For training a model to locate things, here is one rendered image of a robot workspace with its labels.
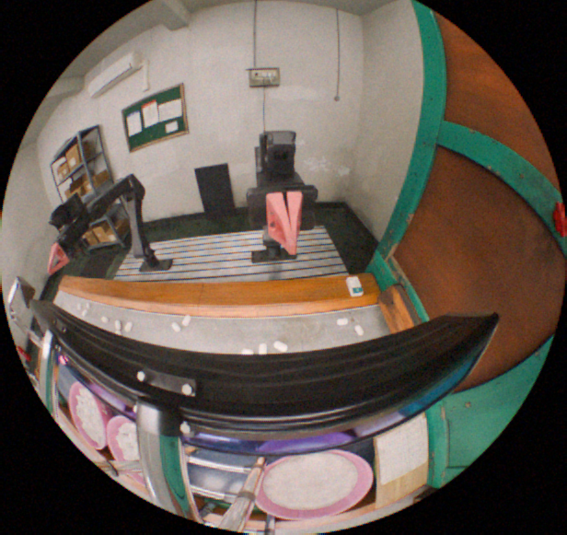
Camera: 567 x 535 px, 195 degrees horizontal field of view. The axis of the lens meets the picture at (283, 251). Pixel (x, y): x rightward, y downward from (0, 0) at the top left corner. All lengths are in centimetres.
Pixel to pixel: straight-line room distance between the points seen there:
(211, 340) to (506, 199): 71
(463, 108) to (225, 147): 208
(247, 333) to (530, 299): 62
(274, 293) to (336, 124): 210
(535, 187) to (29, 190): 552
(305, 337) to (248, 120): 205
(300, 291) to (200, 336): 32
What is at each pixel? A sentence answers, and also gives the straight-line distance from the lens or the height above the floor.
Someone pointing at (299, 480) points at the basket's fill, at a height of 74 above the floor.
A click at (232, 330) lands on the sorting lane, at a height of 74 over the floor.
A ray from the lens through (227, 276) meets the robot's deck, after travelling 71.
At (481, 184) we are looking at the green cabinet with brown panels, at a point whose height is 118.
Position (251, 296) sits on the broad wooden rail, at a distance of 50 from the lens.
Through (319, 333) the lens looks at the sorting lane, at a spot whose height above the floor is 74.
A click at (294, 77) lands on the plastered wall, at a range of 221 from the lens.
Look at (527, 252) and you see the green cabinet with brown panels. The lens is 36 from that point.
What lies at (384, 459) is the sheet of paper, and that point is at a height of 78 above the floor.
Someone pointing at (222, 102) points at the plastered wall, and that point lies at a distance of 216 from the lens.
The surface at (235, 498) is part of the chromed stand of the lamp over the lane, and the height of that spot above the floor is 97.
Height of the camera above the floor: 119
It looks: 44 degrees down
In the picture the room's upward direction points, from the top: straight up
